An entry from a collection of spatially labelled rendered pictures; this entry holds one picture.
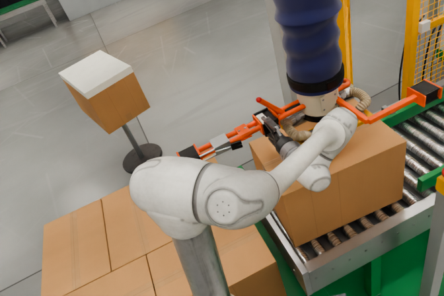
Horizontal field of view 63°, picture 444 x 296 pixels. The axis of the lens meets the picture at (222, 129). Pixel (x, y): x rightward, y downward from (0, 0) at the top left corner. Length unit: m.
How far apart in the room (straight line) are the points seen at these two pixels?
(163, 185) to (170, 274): 1.26
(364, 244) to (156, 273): 1.04
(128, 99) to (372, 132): 1.86
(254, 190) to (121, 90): 2.26
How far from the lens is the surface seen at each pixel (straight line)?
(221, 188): 0.68
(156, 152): 3.53
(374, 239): 1.87
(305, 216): 1.73
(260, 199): 0.71
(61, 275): 2.34
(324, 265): 1.79
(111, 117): 2.91
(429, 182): 2.07
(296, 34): 1.33
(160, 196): 0.77
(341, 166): 1.64
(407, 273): 2.46
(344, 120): 1.20
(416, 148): 2.31
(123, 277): 2.11
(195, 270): 0.96
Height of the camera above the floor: 2.15
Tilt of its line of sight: 38 degrees down
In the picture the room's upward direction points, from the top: 19 degrees counter-clockwise
